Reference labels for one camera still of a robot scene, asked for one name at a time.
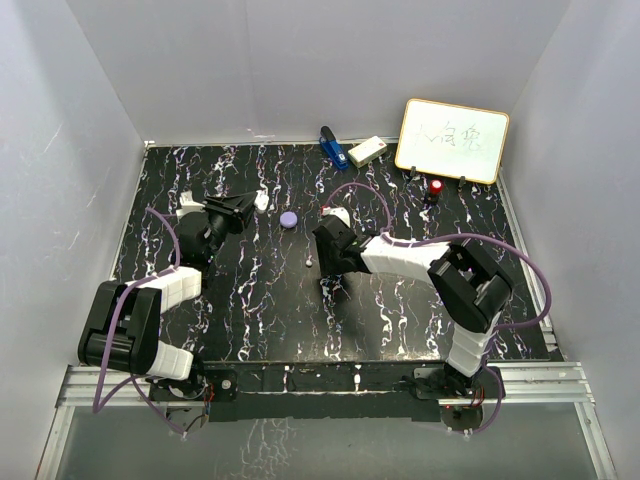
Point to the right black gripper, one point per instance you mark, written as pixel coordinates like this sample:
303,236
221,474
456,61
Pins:
328,267

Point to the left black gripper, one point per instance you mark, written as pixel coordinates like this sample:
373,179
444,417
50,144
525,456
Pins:
230,208

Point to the purple earbud charging case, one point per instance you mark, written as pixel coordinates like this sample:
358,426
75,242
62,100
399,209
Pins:
288,219

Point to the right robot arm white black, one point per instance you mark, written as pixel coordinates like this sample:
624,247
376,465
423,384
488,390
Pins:
471,285

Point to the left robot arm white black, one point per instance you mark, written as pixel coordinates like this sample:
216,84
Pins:
122,329

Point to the small cream cardboard box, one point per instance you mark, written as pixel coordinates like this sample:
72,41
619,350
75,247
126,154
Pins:
365,152

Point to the blue stapler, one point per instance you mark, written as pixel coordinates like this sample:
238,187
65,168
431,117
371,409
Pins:
332,148

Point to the red emergency stop button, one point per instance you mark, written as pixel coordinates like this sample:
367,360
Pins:
433,192

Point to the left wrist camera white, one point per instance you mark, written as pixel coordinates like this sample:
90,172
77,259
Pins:
188,205

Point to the whiteboard with yellow frame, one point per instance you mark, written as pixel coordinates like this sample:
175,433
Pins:
452,141

